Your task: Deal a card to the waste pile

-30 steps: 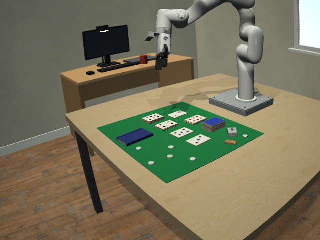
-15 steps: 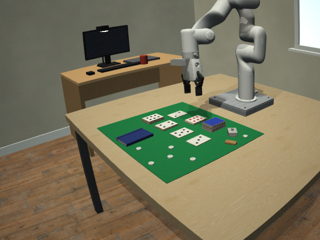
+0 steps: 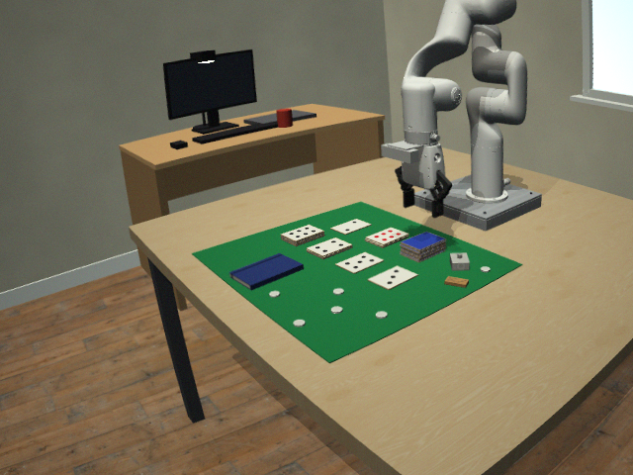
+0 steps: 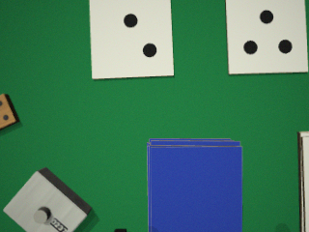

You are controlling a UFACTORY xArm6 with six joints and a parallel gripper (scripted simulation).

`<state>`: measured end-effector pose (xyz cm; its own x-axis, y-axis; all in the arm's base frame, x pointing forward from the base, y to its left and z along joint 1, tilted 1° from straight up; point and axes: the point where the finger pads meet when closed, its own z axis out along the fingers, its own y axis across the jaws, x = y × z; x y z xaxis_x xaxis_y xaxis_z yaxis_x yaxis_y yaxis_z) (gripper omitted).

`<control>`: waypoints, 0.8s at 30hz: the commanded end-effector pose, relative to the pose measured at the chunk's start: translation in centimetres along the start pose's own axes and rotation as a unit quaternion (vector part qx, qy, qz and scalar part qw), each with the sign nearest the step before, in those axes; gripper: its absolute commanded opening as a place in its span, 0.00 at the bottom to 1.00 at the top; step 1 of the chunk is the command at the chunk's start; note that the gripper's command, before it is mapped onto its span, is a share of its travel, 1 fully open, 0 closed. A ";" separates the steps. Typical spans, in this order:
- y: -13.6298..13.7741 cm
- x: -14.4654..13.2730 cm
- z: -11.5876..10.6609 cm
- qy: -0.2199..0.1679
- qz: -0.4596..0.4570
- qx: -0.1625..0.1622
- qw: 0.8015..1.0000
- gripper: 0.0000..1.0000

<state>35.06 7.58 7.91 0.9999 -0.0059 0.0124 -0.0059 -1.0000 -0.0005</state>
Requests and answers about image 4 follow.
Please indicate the small brown wooden block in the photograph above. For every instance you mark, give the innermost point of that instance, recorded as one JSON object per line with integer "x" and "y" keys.
{"x": 8, "y": 115}

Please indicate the grey box with round button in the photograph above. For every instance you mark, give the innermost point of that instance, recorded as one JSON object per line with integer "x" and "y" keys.
{"x": 46, "y": 204}

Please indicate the green felt mat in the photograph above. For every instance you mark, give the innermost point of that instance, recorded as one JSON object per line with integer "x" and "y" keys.
{"x": 93, "y": 133}

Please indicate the white playing card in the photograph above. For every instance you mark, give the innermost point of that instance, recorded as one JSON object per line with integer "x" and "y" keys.
{"x": 131, "y": 38}
{"x": 305, "y": 180}
{"x": 266, "y": 36}

